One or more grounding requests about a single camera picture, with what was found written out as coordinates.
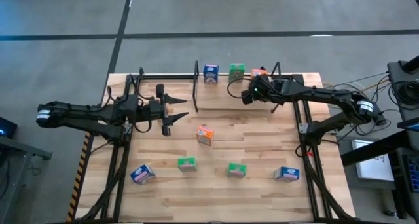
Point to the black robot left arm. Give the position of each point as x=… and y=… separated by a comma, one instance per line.
x=82, y=114

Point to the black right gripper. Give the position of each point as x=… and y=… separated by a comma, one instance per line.
x=266, y=88

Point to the blue Frosted Flakes cereal box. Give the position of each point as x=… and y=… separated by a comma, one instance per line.
x=211, y=74
x=286, y=174
x=142, y=175

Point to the small black object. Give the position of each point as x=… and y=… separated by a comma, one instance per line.
x=390, y=213

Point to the black metal bar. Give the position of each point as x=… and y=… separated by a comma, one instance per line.
x=376, y=148

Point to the black device with blue light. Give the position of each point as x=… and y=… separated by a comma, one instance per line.
x=9, y=127

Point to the black metal table frame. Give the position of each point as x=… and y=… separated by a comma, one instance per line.
x=163, y=77

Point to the green Apple Jacks cereal box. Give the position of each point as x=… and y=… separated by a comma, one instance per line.
x=236, y=170
x=187, y=164
x=236, y=72

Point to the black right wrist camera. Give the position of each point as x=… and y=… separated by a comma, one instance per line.
x=247, y=98

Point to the black power adapter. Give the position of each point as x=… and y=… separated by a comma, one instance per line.
x=381, y=119

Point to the grey side desk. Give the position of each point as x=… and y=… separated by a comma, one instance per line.
x=19, y=148

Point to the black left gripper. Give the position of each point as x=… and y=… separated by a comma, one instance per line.
x=157, y=109

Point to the yellow black hazard tape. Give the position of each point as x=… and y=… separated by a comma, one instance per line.
x=79, y=175

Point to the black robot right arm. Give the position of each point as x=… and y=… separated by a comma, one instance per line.
x=327, y=94

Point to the white board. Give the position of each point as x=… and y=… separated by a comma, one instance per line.
x=373, y=170

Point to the grey cabinet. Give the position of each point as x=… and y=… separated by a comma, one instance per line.
x=394, y=70

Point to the orange Mini Wheats cereal box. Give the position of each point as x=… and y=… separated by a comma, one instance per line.
x=205, y=136
x=257, y=73

